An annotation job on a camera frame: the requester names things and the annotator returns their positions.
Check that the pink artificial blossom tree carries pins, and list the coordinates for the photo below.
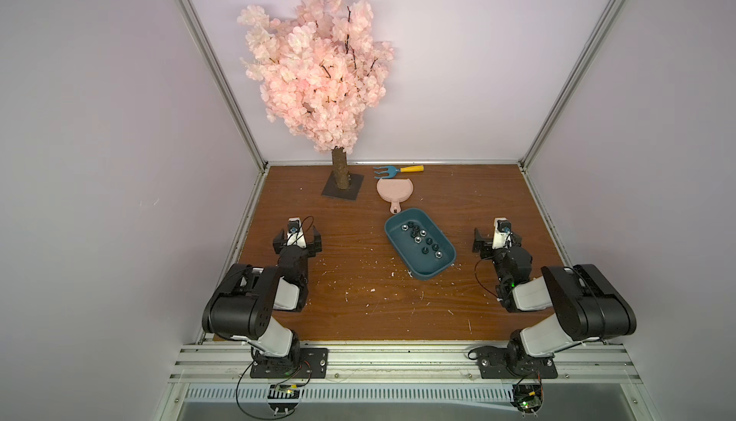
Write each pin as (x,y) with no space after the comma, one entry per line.
(319,72)

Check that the blue yellow toy rake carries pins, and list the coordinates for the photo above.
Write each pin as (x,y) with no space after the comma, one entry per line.
(391,172)

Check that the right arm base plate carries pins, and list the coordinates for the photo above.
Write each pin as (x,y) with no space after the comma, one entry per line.
(504,363)

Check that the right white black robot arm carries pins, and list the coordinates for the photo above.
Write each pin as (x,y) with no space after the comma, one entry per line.
(586,307)

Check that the circuit board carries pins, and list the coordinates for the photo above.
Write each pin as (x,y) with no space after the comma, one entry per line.
(283,399)
(527,399)

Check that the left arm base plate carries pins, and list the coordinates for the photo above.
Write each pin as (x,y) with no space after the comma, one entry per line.
(307,363)

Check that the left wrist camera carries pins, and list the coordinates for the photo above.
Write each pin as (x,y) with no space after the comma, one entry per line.
(294,232)

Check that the left circuit board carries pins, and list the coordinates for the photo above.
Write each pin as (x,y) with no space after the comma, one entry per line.
(283,399)

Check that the aluminium front rail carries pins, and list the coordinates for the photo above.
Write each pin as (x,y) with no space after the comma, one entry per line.
(407,362)

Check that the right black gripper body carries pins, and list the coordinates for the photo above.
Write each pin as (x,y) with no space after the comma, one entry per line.
(480,243)

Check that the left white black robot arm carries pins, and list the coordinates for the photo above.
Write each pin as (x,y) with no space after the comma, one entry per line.
(242,306)

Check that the teal plastic storage box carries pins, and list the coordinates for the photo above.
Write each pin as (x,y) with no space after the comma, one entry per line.
(421,266)

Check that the pink toy dustpan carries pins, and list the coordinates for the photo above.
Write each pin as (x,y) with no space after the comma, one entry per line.
(395,191)

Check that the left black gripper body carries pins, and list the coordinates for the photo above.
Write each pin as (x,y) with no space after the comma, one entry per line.
(309,251)

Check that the right circuit board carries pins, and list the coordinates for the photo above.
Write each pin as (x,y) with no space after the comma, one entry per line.
(527,399)

